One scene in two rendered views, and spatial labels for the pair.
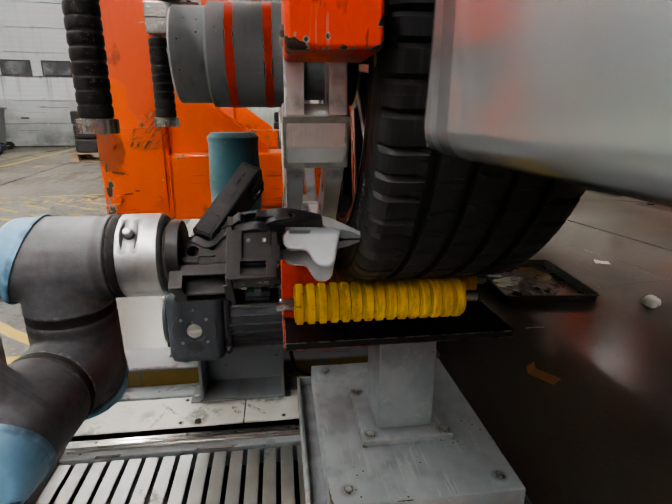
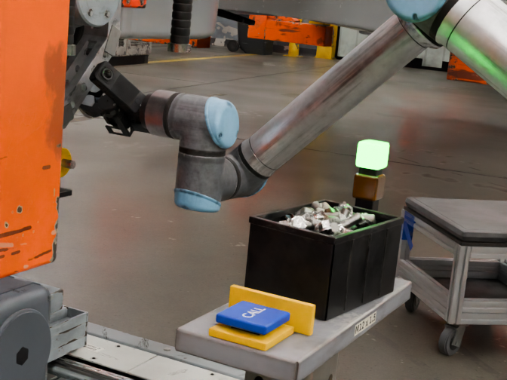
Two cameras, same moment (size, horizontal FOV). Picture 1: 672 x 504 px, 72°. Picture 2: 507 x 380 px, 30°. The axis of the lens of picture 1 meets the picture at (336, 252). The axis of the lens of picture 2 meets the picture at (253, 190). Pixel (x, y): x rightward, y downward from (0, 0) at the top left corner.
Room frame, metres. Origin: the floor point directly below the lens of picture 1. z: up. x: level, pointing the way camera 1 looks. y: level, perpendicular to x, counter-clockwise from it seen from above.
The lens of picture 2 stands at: (1.90, 1.37, 0.86)
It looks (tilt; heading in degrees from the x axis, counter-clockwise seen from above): 12 degrees down; 214
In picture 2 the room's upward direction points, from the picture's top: 5 degrees clockwise
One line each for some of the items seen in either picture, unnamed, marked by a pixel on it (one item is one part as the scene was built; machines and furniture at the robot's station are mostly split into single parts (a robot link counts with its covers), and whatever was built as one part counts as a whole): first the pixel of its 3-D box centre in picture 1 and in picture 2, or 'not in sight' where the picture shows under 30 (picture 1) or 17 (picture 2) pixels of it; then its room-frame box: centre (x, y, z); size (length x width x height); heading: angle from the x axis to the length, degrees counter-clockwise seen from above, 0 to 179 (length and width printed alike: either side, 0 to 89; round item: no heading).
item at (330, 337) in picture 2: not in sight; (306, 311); (0.79, 0.74, 0.44); 0.43 x 0.17 x 0.03; 7
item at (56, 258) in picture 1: (67, 260); (202, 121); (0.47, 0.29, 0.62); 0.12 x 0.09 x 0.10; 97
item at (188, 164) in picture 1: (277, 145); not in sight; (1.23, 0.15, 0.69); 0.52 x 0.17 x 0.35; 97
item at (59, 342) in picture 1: (75, 357); (202, 179); (0.46, 0.29, 0.51); 0.12 x 0.09 x 0.12; 3
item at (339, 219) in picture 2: not in sight; (325, 251); (0.75, 0.73, 0.51); 0.20 x 0.14 x 0.13; 179
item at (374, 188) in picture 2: not in sight; (368, 185); (0.60, 0.72, 0.59); 0.04 x 0.04 x 0.04; 7
